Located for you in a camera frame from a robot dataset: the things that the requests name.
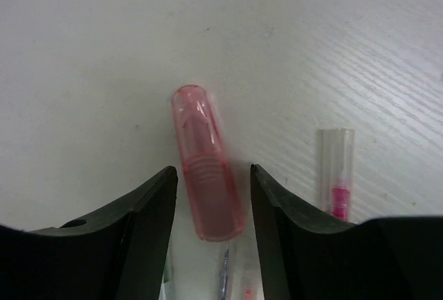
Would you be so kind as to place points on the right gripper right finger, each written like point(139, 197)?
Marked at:
point(306, 253)

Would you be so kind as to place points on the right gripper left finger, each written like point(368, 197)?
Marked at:
point(115, 252)

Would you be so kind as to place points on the green gel pen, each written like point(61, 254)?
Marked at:
point(167, 284)

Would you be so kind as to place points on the orange gel pen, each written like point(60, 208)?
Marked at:
point(250, 284)

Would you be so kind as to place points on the pink gel pen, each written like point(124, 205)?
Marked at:
point(336, 171)

